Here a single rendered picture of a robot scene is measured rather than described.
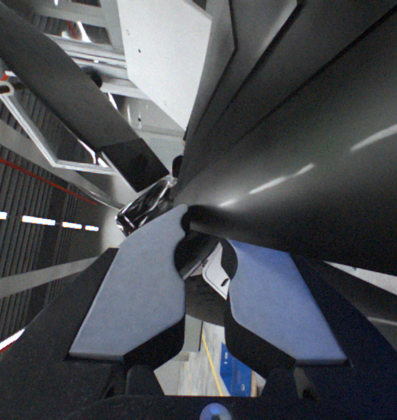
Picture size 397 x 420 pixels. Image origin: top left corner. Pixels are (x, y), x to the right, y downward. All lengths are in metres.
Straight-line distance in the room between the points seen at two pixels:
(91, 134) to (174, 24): 0.27
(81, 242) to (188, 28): 12.72
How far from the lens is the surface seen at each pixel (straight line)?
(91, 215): 12.96
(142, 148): 0.36
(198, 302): 0.51
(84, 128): 0.32
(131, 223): 0.27
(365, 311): 0.27
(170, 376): 13.83
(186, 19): 0.49
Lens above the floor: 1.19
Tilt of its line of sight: 5 degrees down
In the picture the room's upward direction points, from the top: 82 degrees counter-clockwise
